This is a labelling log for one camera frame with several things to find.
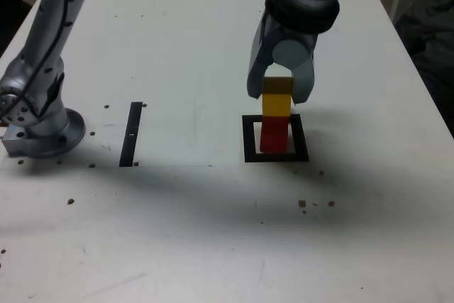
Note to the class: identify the yellow cube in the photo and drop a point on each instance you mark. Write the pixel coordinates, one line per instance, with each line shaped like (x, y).
(276, 102)

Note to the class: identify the black tape square outline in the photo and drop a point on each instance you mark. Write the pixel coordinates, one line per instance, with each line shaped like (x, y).
(249, 140)

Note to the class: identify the black tape strip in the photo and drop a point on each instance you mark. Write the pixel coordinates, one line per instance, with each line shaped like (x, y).
(130, 132)

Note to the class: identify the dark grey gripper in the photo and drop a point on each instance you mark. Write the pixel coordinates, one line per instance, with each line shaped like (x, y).
(294, 35)

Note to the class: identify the red cube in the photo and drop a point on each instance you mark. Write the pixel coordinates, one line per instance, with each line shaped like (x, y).
(273, 136)

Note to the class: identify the person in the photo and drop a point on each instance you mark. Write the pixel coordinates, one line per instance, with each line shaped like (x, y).
(432, 51)

